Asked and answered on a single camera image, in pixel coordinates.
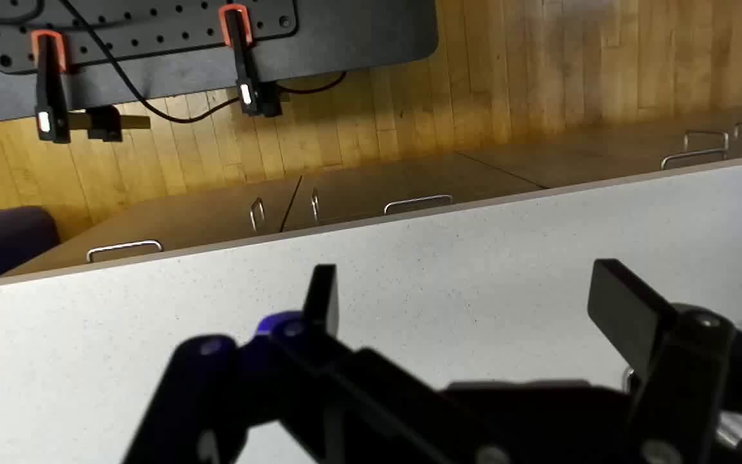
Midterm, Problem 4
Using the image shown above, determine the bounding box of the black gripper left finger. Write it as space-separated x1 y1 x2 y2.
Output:
121 264 509 464

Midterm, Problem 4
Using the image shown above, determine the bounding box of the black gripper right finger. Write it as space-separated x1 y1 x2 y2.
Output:
585 256 742 464

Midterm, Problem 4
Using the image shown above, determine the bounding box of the wooden base cabinet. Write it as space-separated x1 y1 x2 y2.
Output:
8 107 742 279

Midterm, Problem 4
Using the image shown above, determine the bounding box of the orange black bar clamp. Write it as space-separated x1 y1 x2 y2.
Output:
216 2 282 120
28 29 72 148

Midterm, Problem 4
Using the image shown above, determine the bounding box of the dark blue bin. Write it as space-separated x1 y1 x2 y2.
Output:
0 203 61 287

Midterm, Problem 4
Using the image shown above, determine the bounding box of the black perforated board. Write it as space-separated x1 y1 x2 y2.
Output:
0 0 441 129

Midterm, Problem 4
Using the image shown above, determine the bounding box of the thin black cable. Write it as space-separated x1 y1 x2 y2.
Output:
58 0 350 127

